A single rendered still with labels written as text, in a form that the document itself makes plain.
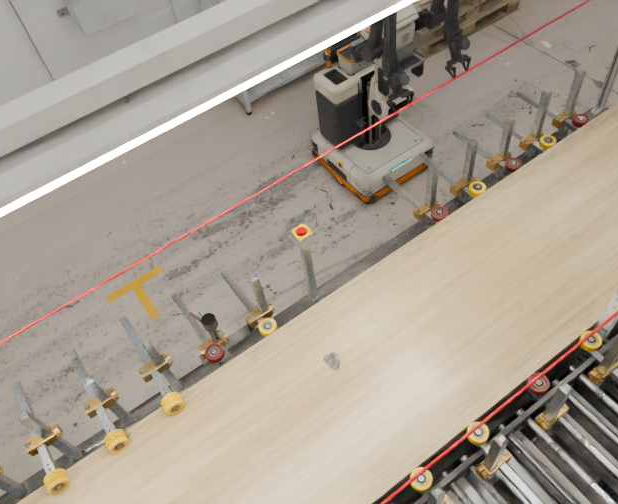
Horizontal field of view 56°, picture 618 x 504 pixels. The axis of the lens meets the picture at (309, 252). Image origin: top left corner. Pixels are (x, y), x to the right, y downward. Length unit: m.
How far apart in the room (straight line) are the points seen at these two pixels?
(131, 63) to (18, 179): 0.31
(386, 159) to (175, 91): 2.87
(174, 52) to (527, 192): 2.15
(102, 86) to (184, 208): 3.19
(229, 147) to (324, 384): 2.71
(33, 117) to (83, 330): 2.91
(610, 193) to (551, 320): 0.80
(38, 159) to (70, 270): 3.13
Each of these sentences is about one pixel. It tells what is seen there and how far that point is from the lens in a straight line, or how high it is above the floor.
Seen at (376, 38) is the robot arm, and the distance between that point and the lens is 3.18.
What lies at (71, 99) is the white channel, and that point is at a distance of 1.20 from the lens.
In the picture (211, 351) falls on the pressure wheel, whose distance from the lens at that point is 2.57.
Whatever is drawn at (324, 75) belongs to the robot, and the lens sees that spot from 3.86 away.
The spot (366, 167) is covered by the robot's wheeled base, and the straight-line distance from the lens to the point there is 3.97.
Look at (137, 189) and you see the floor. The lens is 4.63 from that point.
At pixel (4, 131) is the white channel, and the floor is 2.45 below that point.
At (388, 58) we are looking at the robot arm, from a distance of 3.14.
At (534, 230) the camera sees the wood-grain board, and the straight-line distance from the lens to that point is 2.89.
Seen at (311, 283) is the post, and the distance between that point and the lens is 2.71.
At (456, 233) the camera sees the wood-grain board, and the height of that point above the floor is 0.90.
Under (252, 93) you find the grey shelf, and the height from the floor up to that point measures 0.14.
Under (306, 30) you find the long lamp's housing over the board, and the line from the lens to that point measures 1.38.
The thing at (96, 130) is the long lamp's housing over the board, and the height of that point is 2.38.
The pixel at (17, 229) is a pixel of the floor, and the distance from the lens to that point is 4.82.
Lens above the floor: 3.10
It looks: 53 degrees down
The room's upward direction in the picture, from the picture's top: 10 degrees counter-clockwise
